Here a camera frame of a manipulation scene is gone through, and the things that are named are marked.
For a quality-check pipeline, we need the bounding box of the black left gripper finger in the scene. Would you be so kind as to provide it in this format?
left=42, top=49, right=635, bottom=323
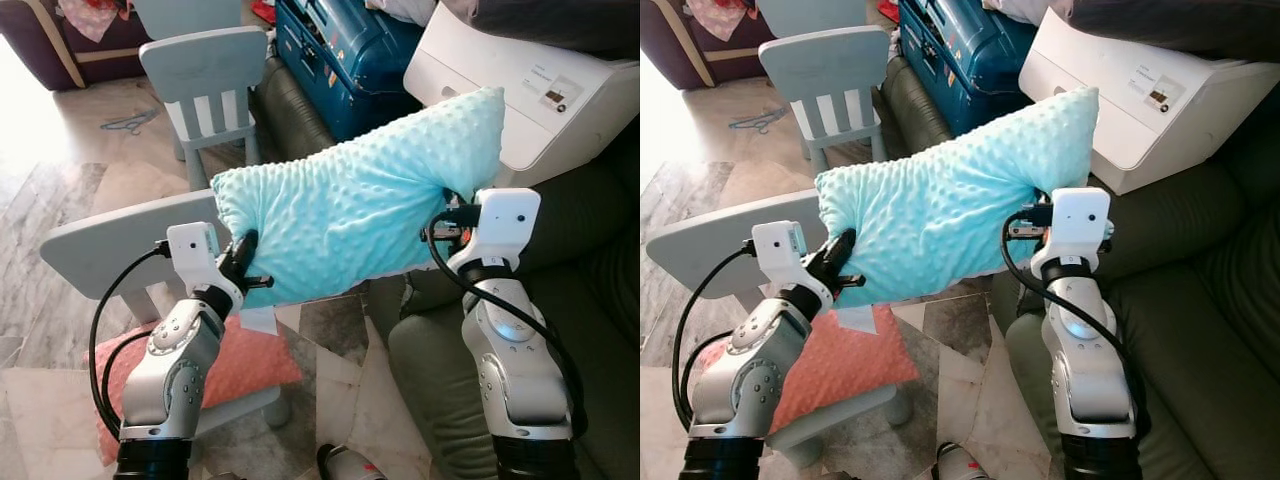
left=226, top=228, right=261, bottom=276
left=815, top=227, right=859, bottom=276

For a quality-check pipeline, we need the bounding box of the teal dotted pillow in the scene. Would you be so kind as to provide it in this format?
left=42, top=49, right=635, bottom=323
left=212, top=87, right=507, bottom=336
left=815, top=87, right=1101, bottom=336

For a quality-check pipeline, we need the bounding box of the pink dotted pillow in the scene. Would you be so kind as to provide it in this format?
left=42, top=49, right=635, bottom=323
left=697, top=305, right=921, bottom=433
left=93, top=310, right=304, bottom=466

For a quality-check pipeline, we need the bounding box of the grey-green leather sofa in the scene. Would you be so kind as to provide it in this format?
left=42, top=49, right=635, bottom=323
left=250, top=60, right=640, bottom=480
left=878, top=55, right=1280, bottom=480

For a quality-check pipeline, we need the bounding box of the purple sofa with wooden trim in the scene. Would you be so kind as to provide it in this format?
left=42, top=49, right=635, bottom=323
left=0, top=0, right=151, bottom=93
left=640, top=0, right=771, bottom=91

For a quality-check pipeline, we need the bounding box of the white box-shaped appliance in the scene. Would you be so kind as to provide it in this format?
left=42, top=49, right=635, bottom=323
left=1018, top=8, right=1280, bottom=196
left=403, top=3, right=640, bottom=189

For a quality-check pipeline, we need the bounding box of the blue clothes hanger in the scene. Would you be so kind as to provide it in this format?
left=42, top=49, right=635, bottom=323
left=728, top=107, right=791, bottom=136
left=100, top=107, right=163, bottom=137

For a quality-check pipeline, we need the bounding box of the dark blue hard suitcase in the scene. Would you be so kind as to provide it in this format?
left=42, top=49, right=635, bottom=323
left=273, top=0, right=429, bottom=143
left=897, top=0, right=1043, bottom=138

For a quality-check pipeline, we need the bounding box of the white cloth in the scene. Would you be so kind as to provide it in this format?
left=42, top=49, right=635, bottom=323
left=983, top=0, right=1073, bottom=26
left=365, top=0, right=443, bottom=26

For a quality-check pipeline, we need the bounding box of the dark grey cushion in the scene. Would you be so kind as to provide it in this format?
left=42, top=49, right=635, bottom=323
left=440, top=0, right=640, bottom=61
left=1062, top=0, right=1280, bottom=63

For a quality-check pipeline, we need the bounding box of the grey right robot leg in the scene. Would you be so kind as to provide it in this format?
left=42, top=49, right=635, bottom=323
left=945, top=445, right=991, bottom=480
left=330, top=448, right=386, bottom=480

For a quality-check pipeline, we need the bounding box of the pink patterned cloth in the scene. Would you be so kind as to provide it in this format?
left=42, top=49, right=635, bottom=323
left=685, top=0, right=761, bottom=41
left=55, top=0, right=133, bottom=43

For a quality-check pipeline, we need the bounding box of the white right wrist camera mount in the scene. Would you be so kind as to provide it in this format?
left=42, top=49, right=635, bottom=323
left=1030, top=187, right=1113, bottom=271
left=447, top=187, right=542, bottom=276

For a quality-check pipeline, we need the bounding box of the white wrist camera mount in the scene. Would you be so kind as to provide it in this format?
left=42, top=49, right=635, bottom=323
left=1030, top=187, right=1113, bottom=271
left=750, top=220, right=833, bottom=306
left=165, top=222, right=244, bottom=306
left=447, top=187, right=542, bottom=276

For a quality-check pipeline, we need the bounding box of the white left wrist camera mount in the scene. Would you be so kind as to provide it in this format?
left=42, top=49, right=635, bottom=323
left=750, top=220, right=833, bottom=306
left=165, top=222, right=244, bottom=306

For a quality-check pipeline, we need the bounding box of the long black left arm cable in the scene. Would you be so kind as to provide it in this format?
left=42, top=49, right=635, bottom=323
left=88, top=240, right=173, bottom=441
left=672, top=238, right=756, bottom=431

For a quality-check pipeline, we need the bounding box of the short black left arm cable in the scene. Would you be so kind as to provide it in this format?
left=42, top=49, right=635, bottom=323
left=682, top=335, right=736, bottom=426
left=100, top=330, right=156, bottom=431

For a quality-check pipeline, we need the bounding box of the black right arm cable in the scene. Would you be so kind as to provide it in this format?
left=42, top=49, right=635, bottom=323
left=1000, top=215, right=1151, bottom=436
left=425, top=215, right=589, bottom=436

